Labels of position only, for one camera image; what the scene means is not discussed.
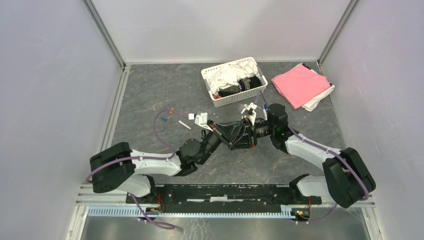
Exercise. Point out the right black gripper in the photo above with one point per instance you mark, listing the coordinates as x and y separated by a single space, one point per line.
247 138

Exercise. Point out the white cloth under pink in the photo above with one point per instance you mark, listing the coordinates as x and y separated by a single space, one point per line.
313 87

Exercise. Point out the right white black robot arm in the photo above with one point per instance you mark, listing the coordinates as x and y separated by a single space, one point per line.
346 179

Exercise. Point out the white plastic basket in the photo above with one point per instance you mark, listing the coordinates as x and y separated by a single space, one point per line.
219 101

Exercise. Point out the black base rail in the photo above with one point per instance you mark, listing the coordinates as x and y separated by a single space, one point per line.
224 198

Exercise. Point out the white cloth in basket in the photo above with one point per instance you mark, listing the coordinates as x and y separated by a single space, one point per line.
229 75

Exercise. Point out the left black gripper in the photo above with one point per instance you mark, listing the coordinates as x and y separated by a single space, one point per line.
227 132

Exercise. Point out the pink folded cloth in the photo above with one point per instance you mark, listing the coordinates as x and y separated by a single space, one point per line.
288 85

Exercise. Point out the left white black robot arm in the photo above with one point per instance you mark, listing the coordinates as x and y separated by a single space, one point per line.
120 167

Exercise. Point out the black cloth in basket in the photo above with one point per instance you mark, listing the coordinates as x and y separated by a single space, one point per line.
245 84

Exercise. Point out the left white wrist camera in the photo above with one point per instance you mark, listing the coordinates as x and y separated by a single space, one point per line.
200 119

